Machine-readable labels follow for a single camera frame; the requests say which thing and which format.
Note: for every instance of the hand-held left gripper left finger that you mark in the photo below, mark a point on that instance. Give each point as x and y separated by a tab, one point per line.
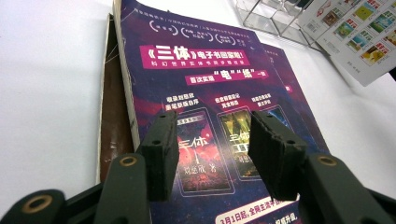
160	155

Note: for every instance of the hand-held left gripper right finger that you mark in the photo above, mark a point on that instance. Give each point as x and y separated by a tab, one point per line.
275	155

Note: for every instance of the thin purple magazine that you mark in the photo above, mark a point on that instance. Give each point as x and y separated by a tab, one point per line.
291	90

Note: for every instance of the thick purple and blue magazine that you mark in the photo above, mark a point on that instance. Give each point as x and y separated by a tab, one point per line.
202	40

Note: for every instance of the clear acrylic book rack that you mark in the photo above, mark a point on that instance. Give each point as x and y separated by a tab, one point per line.
267	21

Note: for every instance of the white book with picture grid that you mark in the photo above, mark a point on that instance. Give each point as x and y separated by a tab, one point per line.
358	34

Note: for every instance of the white table cover sheet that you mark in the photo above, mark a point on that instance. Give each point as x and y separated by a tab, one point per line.
46	93

